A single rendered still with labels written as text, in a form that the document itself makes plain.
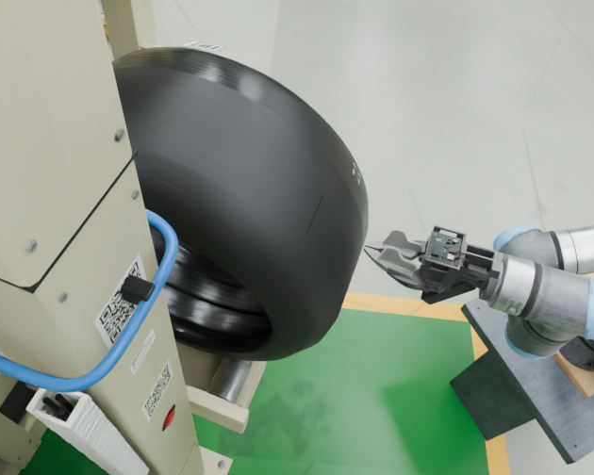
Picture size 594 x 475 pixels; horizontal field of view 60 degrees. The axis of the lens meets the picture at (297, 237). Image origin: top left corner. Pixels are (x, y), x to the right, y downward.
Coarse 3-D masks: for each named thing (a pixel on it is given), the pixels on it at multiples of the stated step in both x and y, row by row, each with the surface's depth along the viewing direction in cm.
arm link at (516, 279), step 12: (504, 264) 79; (516, 264) 78; (528, 264) 79; (504, 276) 78; (516, 276) 77; (528, 276) 77; (504, 288) 77; (516, 288) 77; (528, 288) 77; (492, 300) 80; (504, 300) 78; (516, 300) 77; (504, 312) 81; (516, 312) 79
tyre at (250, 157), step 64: (128, 64) 76; (192, 64) 73; (128, 128) 66; (192, 128) 66; (256, 128) 70; (320, 128) 76; (192, 192) 64; (256, 192) 66; (320, 192) 73; (192, 256) 119; (256, 256) 68; (320, 256) 72; (192, 320) 111; (256, 320) 109; (320, 320) 80
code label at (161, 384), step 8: (168, 360) 72; (168, 368) 73; (160, 376) 71; (168, 376) 75; (160, 384) 72; (168, 384) 77; (152, 392) 70; (160, 392) 74; (152, 400) 71; (144, 408) 69; (152, 408) 73
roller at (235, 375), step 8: (232, 360) 107; (240, 360) 107; (232, 368) 106; (240, 368) 106; (248, 368) 107; (224, 376) 105; (232, 376) 105; (240, 376) 105; (224, 384) 104; (232, 384) 104; (240, 384) 105; (216, 392) 104; (224, 392) 103; (232, 392) 103; (232, 400) 103
